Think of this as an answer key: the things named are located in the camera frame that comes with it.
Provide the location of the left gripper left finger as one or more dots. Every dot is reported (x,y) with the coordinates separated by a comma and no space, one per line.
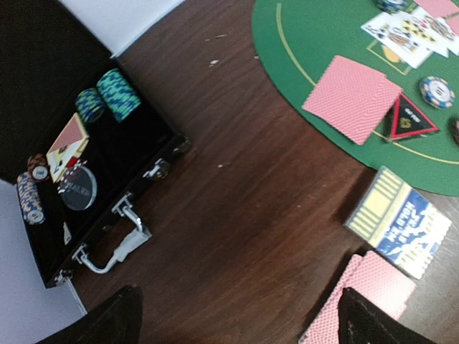
(116,320)

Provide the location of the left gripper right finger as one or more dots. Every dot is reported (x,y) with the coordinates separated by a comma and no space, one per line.
(361,321)

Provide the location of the red-backed card deck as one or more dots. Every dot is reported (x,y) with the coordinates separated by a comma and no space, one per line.
(374,278)

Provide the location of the red chip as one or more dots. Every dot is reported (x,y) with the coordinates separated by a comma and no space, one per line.
(454,129)

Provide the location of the white chip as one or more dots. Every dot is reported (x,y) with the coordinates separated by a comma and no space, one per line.
(437,92)

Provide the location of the face-up king card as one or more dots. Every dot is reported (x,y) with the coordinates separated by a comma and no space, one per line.
(384,28)

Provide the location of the face-up queen card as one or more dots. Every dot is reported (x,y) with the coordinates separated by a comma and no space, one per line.
(452,24)

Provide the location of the face-up spot card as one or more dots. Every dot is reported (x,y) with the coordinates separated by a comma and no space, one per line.
(427,30)

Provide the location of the green chip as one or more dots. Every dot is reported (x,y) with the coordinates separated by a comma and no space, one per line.
(391,6)

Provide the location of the gold card box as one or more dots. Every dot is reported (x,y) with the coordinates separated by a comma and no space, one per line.
(399,223)

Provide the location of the clear acrylic dealer puck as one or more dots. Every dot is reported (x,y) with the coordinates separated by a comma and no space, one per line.
(78,187)

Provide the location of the brown chip in case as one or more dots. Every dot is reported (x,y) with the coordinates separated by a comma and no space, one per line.
(37,167)

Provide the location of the card deck in case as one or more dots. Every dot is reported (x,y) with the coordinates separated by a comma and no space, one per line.
(69,144)

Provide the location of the black poker case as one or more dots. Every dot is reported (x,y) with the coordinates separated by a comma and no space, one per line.
(47,59)

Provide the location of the triangular all-in marker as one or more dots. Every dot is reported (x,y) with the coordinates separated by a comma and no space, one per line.
(405,121)

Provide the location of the green chips in case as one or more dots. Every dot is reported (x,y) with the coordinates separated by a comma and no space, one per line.
(90,105)

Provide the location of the teal chips in case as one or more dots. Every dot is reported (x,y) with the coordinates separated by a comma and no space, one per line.
(118,94)

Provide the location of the round green poker mat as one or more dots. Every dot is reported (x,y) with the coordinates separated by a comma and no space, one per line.
(297,40)

